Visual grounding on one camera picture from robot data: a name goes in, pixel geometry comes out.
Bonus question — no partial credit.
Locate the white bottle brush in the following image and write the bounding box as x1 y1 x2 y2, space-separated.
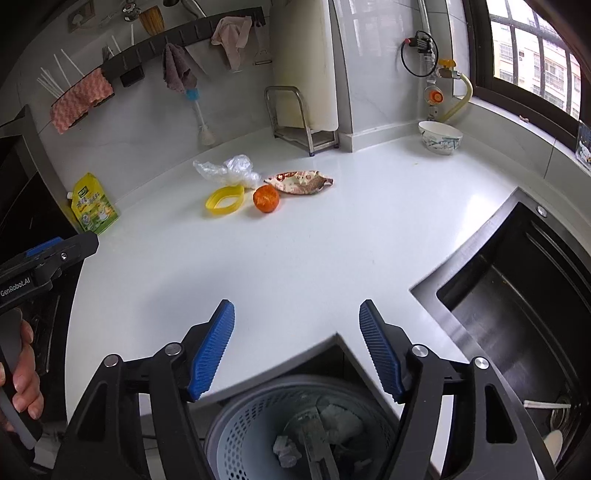
184 87 217 148

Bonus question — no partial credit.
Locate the metal board rack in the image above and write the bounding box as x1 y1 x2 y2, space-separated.
264 85 341 158

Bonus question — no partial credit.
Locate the white cutting board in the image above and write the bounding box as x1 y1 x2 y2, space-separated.
269 0 341 133

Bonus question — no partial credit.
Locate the gas valve with hose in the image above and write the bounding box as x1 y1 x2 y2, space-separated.
400 30 474 124

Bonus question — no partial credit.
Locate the yellow ribbed holder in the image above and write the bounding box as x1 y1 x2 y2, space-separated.
138 6 164 37

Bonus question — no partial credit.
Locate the white patterned bowl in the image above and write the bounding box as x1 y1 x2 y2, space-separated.
418 120 464 156

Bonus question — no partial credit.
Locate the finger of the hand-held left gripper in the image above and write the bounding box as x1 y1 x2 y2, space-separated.
0 231 100 289

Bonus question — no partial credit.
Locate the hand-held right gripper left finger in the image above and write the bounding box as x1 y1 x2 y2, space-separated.
50 299 236 480

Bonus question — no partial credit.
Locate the white tissue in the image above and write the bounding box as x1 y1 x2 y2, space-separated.
272 434 302 468

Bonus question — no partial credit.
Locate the person's left hand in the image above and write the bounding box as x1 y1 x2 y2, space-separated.
0 320 45 420

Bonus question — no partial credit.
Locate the grey brown hanging cloth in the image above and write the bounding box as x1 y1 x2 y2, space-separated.
162 42 194 92

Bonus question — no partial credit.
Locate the glass mug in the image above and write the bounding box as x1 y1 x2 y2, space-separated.
575 119 591 165

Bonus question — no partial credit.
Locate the white dish in sink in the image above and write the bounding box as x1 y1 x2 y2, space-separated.
543 429 565 465

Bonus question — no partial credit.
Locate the black wall rail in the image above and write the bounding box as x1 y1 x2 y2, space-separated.
100 11 267 80

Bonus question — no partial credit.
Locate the pink wavy dishcloth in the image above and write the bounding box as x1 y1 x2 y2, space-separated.
49 68 114 135

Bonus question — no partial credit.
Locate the yellow green pouch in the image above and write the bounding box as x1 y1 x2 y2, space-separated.
68 172 120 234

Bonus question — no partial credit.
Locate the dark framed window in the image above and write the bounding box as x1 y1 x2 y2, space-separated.
462 0 591 154

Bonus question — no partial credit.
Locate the grey perforated plastic basket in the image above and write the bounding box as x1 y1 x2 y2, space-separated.
203 375 400 480

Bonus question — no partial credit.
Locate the black kitchen sink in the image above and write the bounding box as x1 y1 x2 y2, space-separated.
409 186 591 480

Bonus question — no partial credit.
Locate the bundle of white sticks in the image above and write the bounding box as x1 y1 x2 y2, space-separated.
36 23 136 100

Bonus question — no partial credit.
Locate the grey paper card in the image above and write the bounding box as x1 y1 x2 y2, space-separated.
299 406 345 480

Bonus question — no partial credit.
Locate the pink hanging cloth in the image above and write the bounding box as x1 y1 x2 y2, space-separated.
211 16 254 73

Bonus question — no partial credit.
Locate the clear plastic bag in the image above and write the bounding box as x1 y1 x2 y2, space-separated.
192 154 262 190

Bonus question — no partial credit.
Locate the black stove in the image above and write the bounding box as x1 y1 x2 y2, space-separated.
0 105 81 278

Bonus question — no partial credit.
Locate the yellow plastic ring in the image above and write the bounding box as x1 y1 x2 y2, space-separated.
205 185 246 216

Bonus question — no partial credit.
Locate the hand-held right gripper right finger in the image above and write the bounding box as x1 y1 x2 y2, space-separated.
359 299 557 480

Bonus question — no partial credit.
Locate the orange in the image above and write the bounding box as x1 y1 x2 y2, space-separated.
252 185 281 214

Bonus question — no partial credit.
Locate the brown snack wrapper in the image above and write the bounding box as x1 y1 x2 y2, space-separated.
263 169 334 196

